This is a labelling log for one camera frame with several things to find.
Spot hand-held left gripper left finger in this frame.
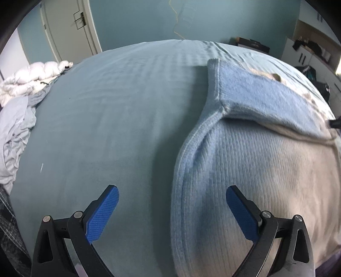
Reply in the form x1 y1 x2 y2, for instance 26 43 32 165
30 185 119 277

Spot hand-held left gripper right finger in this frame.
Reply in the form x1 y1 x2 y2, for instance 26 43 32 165
226 186 315 277

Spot cream and blue knit sweater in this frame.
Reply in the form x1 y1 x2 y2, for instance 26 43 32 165
170 58 341 277

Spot black plastic bag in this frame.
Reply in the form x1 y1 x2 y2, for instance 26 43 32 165
298 64 331 102

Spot dark cloth on counter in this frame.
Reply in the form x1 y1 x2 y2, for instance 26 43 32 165
292 39 331 58

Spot white lower cabinet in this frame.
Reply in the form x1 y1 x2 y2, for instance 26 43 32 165
282 37 337 73

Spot white cabinet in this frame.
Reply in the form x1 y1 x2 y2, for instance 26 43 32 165
298 0 341 36
282 37 337 73

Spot dark plaid cloth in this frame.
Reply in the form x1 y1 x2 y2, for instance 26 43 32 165
0 184 33 277

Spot teal bed sheet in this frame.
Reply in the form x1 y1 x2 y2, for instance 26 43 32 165
8 39 337 277

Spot white upper cabinet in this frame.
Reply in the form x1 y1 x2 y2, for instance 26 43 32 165
298 0 341 36

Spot black flat boxes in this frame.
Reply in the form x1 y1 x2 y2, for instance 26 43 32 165
229 37 270 54

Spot grey crumpled cloth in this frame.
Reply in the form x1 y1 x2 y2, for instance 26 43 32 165
0 85 54 187

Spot white puffy jacket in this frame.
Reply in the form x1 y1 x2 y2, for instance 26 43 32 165
0 61 74 107

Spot white room door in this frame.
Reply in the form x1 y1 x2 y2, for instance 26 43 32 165
40 0 103 63

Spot light charging cable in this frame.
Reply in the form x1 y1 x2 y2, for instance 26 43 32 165
169 0 185 40

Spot black door handle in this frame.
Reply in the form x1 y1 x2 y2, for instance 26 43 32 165
72 12 87 29

